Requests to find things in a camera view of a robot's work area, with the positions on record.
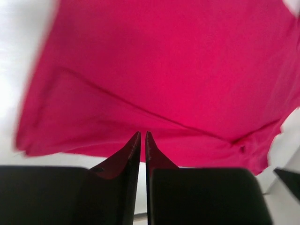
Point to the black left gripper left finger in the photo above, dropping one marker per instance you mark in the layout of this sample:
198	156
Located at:
49	195

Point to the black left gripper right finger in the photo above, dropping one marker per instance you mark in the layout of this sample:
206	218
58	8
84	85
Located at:
201	196

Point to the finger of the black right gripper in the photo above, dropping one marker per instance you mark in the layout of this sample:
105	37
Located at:
291	180

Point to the magenta t shirt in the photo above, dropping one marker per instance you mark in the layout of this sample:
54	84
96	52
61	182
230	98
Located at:
212	80

